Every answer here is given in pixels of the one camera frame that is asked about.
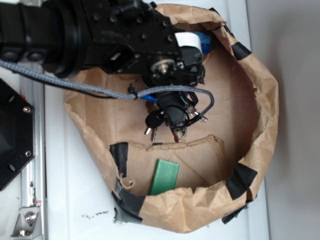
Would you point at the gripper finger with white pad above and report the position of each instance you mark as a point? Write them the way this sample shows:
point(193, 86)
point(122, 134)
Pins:
point(175, 106)

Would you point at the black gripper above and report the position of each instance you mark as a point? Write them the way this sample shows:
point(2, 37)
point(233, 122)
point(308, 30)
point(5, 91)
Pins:
point(131, 37)

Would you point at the silver key bunch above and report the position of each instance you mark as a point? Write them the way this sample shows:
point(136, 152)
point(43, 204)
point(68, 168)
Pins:
point(155, 119)

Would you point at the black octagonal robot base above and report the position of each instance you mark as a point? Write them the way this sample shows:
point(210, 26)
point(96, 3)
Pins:
point(16, 134)

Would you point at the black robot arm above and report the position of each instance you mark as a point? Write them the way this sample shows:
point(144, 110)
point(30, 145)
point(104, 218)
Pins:
point(60, 38)

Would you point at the blue sponge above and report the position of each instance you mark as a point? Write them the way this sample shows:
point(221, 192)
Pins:
point(205, 41)

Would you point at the green rectangular block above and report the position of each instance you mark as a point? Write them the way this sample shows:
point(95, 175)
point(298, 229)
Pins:
point(164, 177)

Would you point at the brown paper bag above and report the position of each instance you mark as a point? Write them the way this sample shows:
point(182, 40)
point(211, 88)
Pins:
point(222, 163)

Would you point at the aluminium extrusion rail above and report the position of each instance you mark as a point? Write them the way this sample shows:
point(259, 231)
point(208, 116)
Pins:
point(33, 176)

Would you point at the aluminium corner bracket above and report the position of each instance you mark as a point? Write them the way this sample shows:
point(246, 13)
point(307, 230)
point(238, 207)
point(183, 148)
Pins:
point(28, 225)

